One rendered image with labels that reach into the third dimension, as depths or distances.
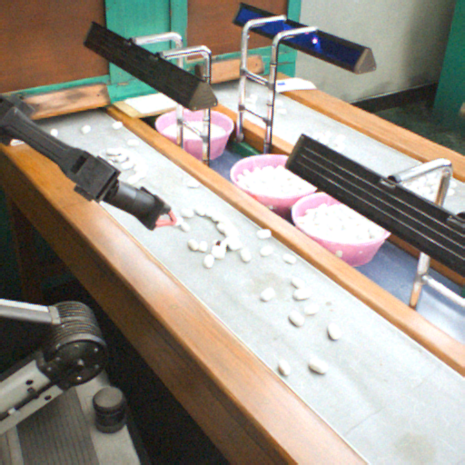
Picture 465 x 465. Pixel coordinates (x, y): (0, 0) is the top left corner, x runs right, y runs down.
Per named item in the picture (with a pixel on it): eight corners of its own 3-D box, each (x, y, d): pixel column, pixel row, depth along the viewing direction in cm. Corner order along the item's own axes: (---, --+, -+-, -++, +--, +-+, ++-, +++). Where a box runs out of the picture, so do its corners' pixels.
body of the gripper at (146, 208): (147, 188, 143) (123, 175, 138) (171, 207, 136) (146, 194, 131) (132, 212, 144) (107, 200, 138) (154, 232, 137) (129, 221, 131)
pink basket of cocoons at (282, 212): (291, 235, 176) (293, 206, 171) (212, 206, 188) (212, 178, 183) (332, 198, 196) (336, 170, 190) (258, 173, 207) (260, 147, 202)
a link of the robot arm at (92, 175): (-21, 127, 149) (6, 90, 150) (-3, 140, 154) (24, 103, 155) (75, 196, 123) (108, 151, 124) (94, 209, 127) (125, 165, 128)
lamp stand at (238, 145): (266, 172, 208) (277, 34, 184) (231, 150, 222) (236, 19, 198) (310, 159, 218) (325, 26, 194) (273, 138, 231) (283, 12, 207)
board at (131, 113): (131, 120, 218) (131, 116, 217) (112, 105, 228) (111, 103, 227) (211, 102, 235) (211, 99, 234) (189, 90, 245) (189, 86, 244)
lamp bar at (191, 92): (192, 113, 153) (192, 84, 149) (82, 46, 195) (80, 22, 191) (219, 106, 157) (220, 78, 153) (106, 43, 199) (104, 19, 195)
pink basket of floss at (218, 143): (223, 170, 208) (224, 143, 203) (145, 160, 213) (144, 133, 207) (239, 138, 231) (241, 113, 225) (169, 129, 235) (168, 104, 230)
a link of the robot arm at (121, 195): (105, 204, 128) (119, 180, 128) (89, 192, 133) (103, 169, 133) (130, 215, 133) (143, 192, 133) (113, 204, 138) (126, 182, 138)
